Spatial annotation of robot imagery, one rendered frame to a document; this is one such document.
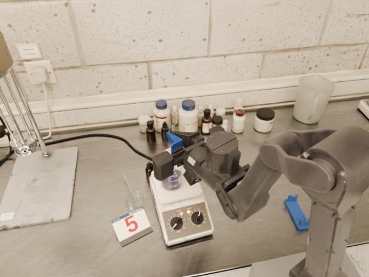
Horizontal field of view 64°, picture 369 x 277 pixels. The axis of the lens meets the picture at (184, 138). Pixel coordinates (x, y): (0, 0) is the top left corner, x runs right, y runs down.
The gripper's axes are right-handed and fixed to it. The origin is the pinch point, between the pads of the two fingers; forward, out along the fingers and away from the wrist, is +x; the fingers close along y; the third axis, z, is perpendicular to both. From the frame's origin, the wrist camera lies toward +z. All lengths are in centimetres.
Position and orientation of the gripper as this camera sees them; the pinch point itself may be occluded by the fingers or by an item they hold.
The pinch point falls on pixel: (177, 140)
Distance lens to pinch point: 68.6
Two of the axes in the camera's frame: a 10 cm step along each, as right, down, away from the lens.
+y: 8.0, -3.9, 4.6
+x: -6.0, -5.1, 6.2
